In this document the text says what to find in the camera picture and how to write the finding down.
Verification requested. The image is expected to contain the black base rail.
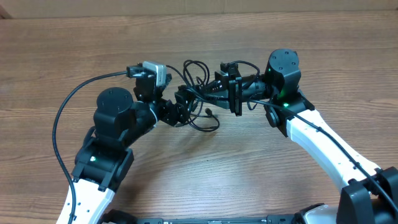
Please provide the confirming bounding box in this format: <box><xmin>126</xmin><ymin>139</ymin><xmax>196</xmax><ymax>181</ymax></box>
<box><xmin>99</xmin><ymin>203</ymin><xmax>327</xmax><ymax>224</ymax></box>

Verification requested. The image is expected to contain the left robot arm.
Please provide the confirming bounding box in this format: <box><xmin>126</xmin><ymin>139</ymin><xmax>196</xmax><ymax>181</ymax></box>
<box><xmin>57</xmin><ymin>87</ymin><xmax>193</xmax><ymax>223</ymax></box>

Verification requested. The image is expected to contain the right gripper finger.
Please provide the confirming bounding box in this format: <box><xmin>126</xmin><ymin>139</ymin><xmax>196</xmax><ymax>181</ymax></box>
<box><xmin>200</xmin><ymin>91</ymin><xmax>229</xmax><ymax>109</ymax></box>
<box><xmin>203</xmin><ymin>80</ymin><xmax>229</xmax><ymax>93</ymax></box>

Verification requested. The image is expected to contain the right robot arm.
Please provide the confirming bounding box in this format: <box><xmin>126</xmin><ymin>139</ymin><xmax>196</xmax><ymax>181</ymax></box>
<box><xmin>199</xmin><ymin>49</ymin><xmax>397</xmax><ymax>223</ymax></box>

